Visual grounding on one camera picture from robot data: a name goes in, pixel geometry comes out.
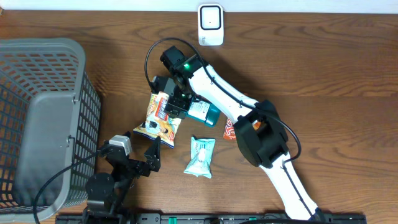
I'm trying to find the blue mouthwash bottle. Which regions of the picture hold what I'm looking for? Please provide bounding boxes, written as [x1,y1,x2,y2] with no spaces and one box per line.
[187,100,221,127]

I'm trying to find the yellow snack bag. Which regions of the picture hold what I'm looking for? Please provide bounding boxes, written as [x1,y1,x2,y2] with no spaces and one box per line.
[133,91,182,149]

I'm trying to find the teal small snack packet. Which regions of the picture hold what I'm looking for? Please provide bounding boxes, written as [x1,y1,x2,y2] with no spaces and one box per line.
[184,136,216,179]

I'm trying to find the orange chocolate bar wrapper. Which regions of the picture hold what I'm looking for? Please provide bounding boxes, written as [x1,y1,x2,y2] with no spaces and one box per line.
[223,118,236,140]

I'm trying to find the orange small snack packet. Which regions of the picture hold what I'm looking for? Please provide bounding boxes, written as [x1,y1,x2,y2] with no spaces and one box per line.
[252,121,262,130]

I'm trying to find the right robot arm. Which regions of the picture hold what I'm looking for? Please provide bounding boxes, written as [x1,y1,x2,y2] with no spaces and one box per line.
[160,46,325,222]

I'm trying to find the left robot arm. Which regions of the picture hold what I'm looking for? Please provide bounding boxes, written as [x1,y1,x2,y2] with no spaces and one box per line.
[82,131,161,223]

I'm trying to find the white barcode scanner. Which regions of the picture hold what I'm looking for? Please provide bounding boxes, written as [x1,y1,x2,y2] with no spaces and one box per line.
[197,4,224,46]

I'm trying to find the grey plastic basket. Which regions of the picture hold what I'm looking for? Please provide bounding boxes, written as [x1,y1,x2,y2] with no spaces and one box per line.
[1,38,101,223]

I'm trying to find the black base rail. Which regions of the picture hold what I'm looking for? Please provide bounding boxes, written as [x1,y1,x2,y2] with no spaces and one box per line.
[55,213,367,224]

